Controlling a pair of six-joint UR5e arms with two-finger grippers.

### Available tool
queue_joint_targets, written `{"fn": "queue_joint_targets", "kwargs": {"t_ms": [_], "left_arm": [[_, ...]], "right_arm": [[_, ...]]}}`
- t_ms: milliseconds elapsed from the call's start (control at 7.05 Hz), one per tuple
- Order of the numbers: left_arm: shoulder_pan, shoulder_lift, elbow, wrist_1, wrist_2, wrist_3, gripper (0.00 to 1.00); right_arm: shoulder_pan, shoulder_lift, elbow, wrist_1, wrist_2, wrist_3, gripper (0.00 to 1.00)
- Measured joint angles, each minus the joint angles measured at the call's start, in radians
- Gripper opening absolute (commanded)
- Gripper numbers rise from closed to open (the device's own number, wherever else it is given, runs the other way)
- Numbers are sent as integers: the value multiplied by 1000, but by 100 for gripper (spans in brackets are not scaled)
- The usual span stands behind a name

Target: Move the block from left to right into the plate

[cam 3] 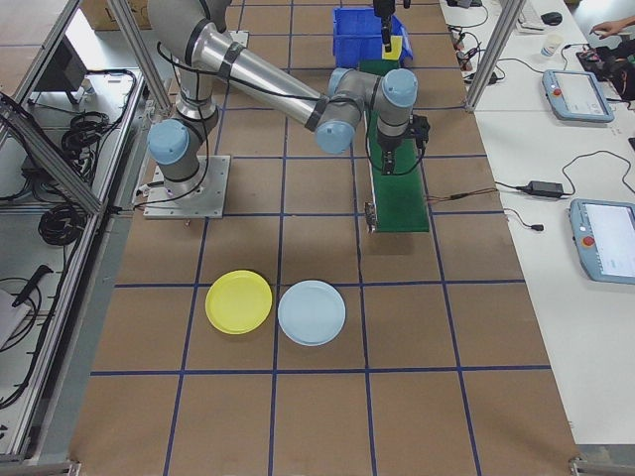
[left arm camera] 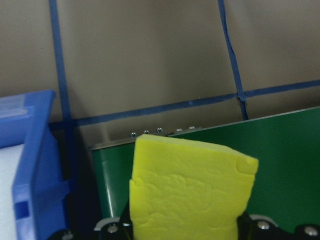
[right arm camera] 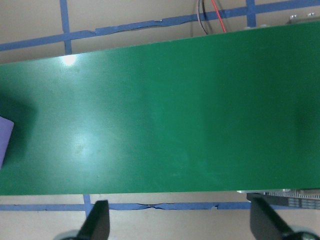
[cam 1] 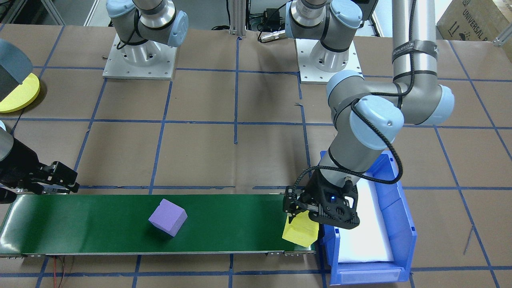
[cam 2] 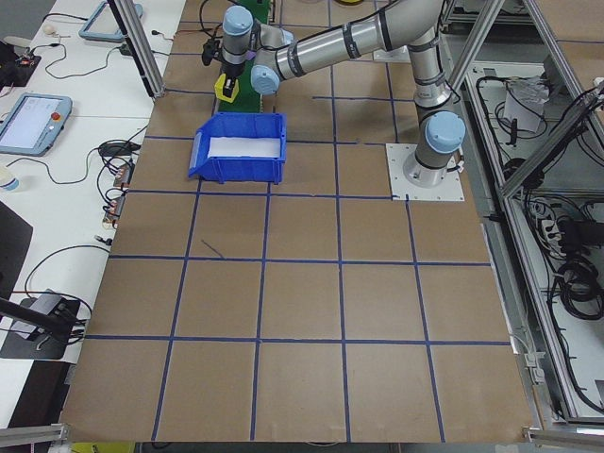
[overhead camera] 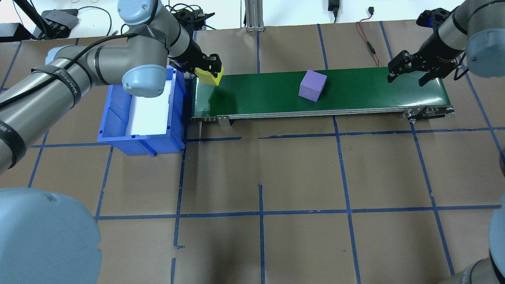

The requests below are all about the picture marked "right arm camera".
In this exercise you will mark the purple cube block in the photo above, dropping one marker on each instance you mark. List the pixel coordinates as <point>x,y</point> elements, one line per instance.
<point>5,140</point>

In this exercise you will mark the green belt conveyor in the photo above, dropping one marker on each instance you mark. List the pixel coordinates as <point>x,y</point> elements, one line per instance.
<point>175,112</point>

